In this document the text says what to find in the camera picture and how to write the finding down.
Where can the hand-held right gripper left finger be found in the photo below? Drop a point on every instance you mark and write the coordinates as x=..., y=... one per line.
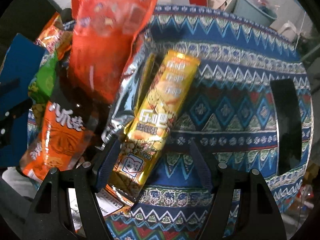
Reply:
x=108, y=160

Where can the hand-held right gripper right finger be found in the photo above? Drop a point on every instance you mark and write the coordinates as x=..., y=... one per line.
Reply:
x=201, y=165

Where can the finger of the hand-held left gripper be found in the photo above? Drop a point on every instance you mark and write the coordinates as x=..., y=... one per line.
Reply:
x=10, y=122

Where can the blue cardboard box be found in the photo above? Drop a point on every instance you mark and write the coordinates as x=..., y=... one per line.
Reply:
x=15, y=62

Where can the yellow snack packet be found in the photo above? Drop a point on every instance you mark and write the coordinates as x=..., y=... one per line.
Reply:
x=160, y=100

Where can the black snack packet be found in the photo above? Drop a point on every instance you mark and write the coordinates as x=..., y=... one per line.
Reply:
x=285, y=120

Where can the red snack bag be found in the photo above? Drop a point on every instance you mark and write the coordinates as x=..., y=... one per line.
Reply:
x=105, y=42

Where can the white-backed snack bag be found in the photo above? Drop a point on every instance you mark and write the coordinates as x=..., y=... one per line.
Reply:
x=105, y=205

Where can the green snack bag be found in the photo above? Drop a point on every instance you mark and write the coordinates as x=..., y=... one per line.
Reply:
x=43, y=80

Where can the patterned blue tablecloth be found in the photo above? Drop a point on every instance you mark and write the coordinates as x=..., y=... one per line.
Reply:
x=225, y=105

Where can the silver foil snack bag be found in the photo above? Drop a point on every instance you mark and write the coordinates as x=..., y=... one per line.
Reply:
x=127, y=97

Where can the small orange snack bag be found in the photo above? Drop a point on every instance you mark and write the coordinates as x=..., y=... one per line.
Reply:
x=53, y=37

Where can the pale teal bucket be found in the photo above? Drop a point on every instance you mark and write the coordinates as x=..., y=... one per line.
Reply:
x=250, y=10

